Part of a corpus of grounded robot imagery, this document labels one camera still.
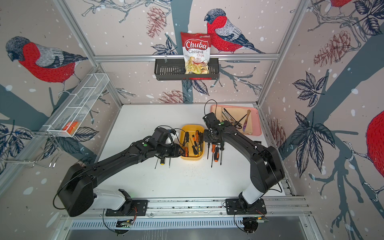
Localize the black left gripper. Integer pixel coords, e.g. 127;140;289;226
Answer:
156;143;188;158

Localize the orange black large screwdriver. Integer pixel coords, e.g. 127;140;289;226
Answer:
211;144;216;168

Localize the small orange black screwdriver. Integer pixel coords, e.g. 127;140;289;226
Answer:
213;146;220;162

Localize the yellow storage box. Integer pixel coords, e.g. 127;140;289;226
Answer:
180;125;205;161

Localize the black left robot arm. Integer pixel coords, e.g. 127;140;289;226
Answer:
55;127;185;217

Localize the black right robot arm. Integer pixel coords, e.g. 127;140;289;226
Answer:
203;113;285;208

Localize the orange box in shelf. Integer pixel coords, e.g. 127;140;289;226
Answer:
63;121;80;135

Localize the beige tray liner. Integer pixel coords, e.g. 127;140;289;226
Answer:
218;106;253;135

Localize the pink tray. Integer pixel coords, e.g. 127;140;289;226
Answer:
211;105;262;136

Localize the Chuba cassava chips bag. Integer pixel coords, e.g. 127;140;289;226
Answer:
181;32;212;75

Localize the wooden handled knife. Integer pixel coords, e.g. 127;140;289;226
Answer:
243;110;251;133

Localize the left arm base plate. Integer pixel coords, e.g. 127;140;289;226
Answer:
105;200;149;217

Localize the black wall basket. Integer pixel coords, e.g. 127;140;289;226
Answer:
154;57;220;81

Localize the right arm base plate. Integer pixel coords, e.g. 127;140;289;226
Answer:
225;198;267;216

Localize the white wire wall shelf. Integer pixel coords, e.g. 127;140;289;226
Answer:
47;73;110;138

